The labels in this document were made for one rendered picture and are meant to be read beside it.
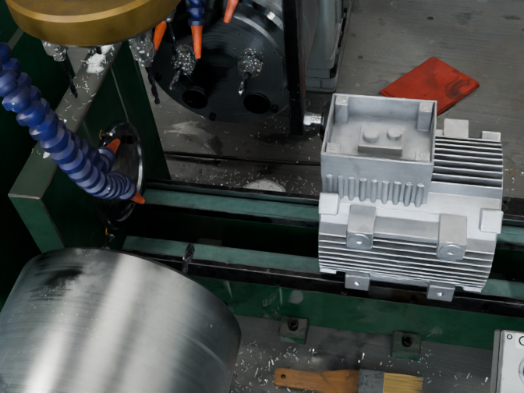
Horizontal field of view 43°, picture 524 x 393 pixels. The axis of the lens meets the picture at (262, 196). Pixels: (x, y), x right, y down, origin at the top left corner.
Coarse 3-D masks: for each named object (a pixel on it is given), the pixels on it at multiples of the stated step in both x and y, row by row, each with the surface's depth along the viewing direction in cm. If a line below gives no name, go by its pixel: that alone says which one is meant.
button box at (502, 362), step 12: (504, 336) 63; (516, 336) 63; (504, 348) 63; (516, 348) 63; (492, 360) 67; (504, 360) 63; (516, 360) 63; (492, 372) 67; (504, 372) 63; (516, 372) 63; (492, 384) 66; (504, 384) 63; (516, 384) 62
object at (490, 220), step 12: (480, 132) 80; (492, 132) 79; (324, 192) 75; (324, 204) 75; (336, 204) 75; (480, 216) 72; (492, 216) 71; (480, 228) 72; (492, 228) 71; (468, 288) 81
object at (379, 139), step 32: (352, 96) 77; (352, 128) 78; (384, 128) 76; (416, 128) 77; (320, 160) 72; (352, 160) 71; (384, 160) 70; (416, 160) 70; (352, 192) 75; (384, 192) 74; (416, 192) 73
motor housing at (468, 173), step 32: (448, 160) 75; (480, 160) 74; (448, 192) 74; (480, 192) 73; (320, 224) 77; (384, 224) 75; (416, 224) 74; (320, 256) 79; (352, 256) 77; (384, 256) 77; (416, 256) 75; (480, 256) 74; (480, 288) 78
